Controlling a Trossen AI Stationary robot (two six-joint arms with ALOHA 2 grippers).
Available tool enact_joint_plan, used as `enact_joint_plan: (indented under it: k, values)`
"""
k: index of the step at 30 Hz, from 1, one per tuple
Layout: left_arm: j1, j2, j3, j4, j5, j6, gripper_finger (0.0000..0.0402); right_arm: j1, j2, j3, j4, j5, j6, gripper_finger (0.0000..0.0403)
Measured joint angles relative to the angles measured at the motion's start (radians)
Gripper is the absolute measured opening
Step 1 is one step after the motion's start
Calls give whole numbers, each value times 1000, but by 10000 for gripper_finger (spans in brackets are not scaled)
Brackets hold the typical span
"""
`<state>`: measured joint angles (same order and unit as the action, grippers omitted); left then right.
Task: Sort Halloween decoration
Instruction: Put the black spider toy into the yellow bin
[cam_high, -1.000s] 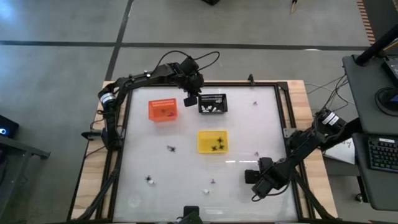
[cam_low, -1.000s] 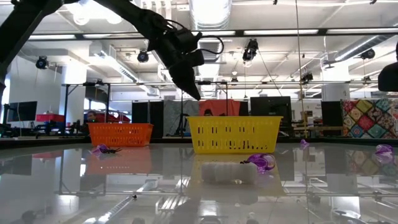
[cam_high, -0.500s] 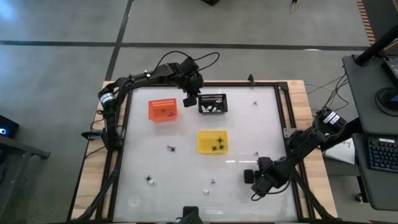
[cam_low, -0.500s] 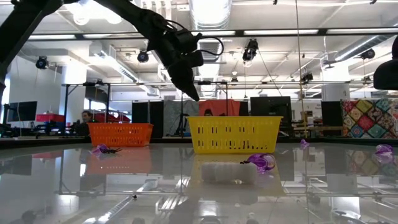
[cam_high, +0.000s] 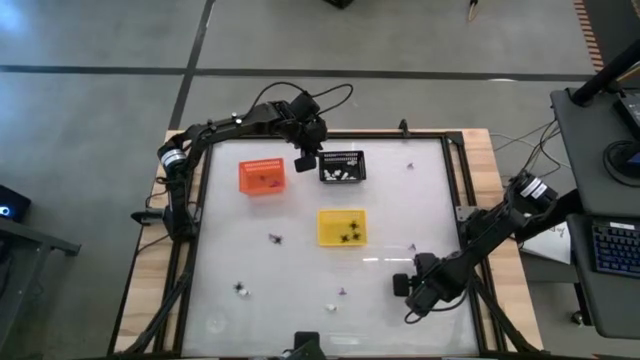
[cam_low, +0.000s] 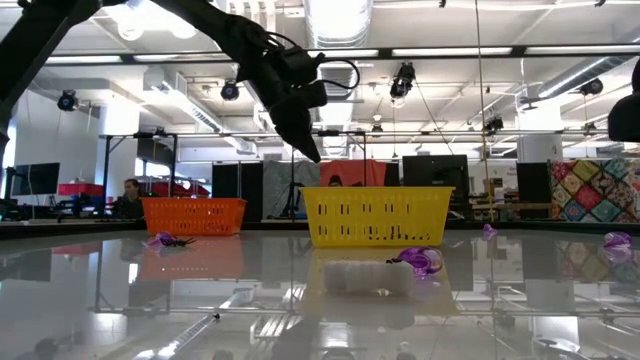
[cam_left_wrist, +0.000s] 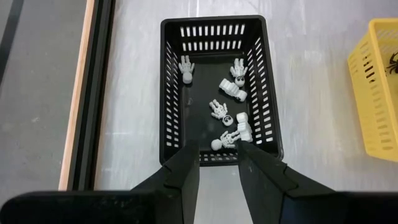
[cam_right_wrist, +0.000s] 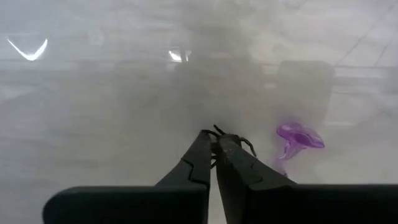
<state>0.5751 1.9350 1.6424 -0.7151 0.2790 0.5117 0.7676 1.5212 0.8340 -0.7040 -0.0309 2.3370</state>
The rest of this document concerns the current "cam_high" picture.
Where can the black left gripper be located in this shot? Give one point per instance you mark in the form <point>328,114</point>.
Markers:
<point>305,125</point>

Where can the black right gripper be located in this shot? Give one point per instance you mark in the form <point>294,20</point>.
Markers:
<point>430,282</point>

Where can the small black plastic spider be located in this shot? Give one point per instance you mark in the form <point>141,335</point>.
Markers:
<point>356,236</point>
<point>239,286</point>
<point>278,240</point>
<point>354,226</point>
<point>345,238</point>

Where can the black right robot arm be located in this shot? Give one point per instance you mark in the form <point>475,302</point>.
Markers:
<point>480,250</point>

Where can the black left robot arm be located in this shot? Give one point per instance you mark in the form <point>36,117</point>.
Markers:
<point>225,125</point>

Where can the orange plastic basket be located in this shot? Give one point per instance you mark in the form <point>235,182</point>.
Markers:
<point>252,172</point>

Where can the black plastic basket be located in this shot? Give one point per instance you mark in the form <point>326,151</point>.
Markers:
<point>360,170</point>

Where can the yellow plastic basket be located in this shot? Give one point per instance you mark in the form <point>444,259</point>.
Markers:
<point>330,230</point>

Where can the white paper sheet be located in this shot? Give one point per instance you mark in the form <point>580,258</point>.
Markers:
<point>550,245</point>

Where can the black object on floor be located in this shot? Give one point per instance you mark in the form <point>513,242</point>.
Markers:
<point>340,2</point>

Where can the black desk support bar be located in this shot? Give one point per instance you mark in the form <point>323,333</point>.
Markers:
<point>550,215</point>

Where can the black caster wheel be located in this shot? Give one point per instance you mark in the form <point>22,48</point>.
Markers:
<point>578,318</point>

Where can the black backlit keyboard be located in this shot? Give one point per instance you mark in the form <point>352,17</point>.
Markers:
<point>617,250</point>

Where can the tan wooden legs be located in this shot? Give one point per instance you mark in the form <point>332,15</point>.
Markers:
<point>472,12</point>

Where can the grey side desk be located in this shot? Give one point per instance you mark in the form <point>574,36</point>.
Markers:
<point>590,150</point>

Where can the black round headphones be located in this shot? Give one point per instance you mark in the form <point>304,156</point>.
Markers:
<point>617,162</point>

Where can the grey metal table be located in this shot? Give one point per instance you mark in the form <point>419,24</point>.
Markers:
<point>45,239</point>

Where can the black laptop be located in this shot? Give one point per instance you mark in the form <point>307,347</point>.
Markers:
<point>631,112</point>

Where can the black pole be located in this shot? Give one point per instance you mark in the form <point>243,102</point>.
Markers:
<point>605,75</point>

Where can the black computer box with light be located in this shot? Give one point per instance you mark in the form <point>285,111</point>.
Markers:
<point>12,202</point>

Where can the dark mat with striped edge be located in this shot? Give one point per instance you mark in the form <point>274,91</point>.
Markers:
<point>620,25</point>

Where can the grey metal bracket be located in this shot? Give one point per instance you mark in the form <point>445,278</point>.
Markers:
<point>462,214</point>

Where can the black frame clamp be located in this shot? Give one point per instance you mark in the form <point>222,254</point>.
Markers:
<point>404,127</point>

